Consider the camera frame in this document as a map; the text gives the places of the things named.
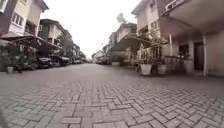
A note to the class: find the building with sloping dark canopy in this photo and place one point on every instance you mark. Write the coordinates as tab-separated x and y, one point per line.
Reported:
125	32

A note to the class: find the potted plant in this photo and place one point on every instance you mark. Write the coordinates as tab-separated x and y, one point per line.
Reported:
9	70

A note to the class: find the group of bushes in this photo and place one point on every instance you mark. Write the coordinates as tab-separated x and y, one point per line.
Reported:
25	60

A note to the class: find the cream building with dark canopy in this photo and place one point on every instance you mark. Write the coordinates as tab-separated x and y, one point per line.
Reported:
28	13

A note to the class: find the row of buildings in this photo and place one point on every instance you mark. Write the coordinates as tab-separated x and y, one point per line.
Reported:
77	53

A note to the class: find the tree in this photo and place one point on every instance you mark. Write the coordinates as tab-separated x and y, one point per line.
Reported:
120	18

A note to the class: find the pale building with carport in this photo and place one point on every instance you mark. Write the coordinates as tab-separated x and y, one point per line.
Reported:
213	50

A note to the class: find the grey brick paved road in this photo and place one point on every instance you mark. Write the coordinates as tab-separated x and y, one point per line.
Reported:
106	100

